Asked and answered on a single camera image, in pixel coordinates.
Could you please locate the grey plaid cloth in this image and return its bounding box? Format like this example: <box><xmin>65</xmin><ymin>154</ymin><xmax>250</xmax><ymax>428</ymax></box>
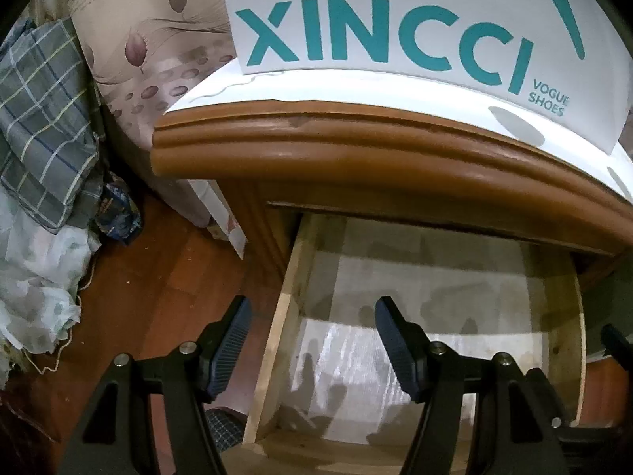
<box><xmin>0</xmin><ymin>17</ymin><xmax>107</xmax><ymax>231</ymax></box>

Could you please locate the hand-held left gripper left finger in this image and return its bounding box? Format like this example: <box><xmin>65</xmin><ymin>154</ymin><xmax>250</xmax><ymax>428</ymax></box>
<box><xmin>62</xmin><ymin>294</ymin><xmax>254</xmax><ymax>475</ymax></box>

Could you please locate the bed with floral sheet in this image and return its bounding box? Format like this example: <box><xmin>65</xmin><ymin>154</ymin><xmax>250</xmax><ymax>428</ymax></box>
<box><xmin>30</xmin><ymin>0</ymin><xmax>245</xmax><ymax>228</ymax></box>

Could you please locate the thin white cable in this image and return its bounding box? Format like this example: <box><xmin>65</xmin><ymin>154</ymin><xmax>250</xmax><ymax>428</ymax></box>
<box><xmin>22</xmin><ymin>252</ymin><xmax>102</xmax><ymax>374</ymax></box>

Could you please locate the brown wooden nightstand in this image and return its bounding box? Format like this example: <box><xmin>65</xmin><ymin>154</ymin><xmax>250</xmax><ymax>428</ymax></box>
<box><xmin>165</xmin><ymin>62</ymin><xmax>633</xmax><ymax>258</ymax></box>

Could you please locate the white floral cloth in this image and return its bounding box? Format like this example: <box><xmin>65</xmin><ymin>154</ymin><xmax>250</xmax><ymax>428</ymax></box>
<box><xmin>0</xmin><ymin>193</ymin><xmax>102</xmax><ymax>387</ymax></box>

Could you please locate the wooden drawer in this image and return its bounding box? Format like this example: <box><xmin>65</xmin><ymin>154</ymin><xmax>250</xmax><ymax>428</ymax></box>
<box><xmin>241</xmin><ymin>210</ymin><xmax>589</xmax><ymax>461</ymax></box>

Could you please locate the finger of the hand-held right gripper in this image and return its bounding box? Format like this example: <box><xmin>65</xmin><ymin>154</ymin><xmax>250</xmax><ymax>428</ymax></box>
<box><xmin>601</xmin><ymin>324</ymin><xmax>633</xmax><ymax>359</ymax></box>

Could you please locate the dark plaid slipper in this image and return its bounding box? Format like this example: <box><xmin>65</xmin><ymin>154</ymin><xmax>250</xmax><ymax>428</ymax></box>
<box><xmin>205</xmin><ymin>406</ymin><xmax>248</xmax><ymax>453</ymax></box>

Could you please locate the white shoe box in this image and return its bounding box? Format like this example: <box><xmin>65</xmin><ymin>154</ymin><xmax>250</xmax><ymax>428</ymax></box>
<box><xmin>216</xmin><ymin>0</ymin><xmax>633</xmax><ymax>156</ymax></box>

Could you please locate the blue packet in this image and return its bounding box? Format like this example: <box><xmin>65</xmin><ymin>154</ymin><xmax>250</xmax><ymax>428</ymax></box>
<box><xmin>94</xmin><ymin>173</ymin><xmax>144</xmax><ymax>245</ymax></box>

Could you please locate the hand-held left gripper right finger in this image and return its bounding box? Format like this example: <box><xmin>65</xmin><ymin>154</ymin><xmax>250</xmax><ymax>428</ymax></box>
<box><xmin>374</xmin><ymin>296</ymin><xmax>574</xmax><ymax>475</ymax></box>

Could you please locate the white drawer liner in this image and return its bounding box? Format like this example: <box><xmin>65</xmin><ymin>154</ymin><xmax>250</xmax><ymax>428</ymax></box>
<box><xmin>292</xmin><ymin>218</ymin><xmax>577</xmax><ymax>407</ymax></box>

